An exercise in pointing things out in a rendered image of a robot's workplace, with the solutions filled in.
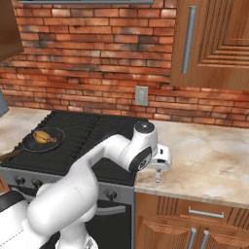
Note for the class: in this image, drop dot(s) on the wooden base cupboard door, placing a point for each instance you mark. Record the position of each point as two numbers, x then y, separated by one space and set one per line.
230 240
162 235

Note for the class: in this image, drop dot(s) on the grey extractor hood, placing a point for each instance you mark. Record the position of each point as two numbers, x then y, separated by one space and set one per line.
87 1

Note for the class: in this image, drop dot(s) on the black oven door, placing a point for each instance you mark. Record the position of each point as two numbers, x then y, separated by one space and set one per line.
113 230

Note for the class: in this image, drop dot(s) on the black stove knob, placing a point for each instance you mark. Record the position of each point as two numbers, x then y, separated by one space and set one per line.
37 183
20 180
111 195

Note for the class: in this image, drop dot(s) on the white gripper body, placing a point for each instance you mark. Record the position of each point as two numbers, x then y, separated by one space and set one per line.
163 158

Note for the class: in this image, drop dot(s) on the yellow cooked chicken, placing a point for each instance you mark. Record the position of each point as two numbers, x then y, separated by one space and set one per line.
43 136

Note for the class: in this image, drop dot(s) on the grey wall socket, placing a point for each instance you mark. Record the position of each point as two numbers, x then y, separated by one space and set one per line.
141 96

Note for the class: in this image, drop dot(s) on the black frying pan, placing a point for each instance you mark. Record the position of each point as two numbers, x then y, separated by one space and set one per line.
43 145

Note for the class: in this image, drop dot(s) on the wooden drawer front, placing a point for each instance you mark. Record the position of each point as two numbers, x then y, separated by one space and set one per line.
168 206

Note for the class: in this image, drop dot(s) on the black hob stove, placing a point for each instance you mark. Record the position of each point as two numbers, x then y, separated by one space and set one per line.
81 129

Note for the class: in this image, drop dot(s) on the dark wooden wall cupboard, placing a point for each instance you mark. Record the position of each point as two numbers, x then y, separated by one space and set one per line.
8 29

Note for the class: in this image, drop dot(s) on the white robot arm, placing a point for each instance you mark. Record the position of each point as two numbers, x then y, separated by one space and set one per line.
74 188

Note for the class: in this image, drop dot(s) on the grey appliance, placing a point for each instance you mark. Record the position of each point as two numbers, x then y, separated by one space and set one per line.
3 105

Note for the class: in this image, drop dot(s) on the wooden wall cupboard door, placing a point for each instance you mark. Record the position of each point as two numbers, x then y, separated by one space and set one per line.
223 45

